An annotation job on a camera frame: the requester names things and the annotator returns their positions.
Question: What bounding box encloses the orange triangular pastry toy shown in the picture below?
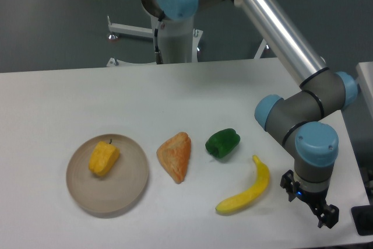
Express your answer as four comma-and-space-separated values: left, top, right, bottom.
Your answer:
156, 132, 191, 184

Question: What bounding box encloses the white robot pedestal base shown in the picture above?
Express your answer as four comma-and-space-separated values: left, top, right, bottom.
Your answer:
108, 0, 272, 65

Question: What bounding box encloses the green toy bell pepper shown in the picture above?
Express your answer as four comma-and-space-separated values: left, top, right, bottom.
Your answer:
205, 128, 241, 159

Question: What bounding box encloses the beige round plate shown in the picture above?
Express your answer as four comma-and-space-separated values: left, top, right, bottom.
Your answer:
66, 134, 149, 217

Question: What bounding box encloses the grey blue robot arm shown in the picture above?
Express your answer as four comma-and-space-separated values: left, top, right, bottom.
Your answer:
142, 0, 358, 228

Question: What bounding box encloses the yellow toy bell pepper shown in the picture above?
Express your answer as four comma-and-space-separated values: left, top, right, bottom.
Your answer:
89, 141, 120, 177

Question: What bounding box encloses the black device at edge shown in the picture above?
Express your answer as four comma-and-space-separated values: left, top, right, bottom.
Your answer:
351, 205, 372, 236

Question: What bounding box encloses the white side table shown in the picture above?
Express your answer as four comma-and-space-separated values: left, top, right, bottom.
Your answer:
356, 62, 372, 110

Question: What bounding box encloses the yellow toy banana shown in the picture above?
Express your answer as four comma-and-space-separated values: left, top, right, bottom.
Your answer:
215, 155, 270, 215

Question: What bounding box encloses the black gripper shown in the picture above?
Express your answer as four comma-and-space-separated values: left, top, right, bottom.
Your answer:
280, 170, 339, 229

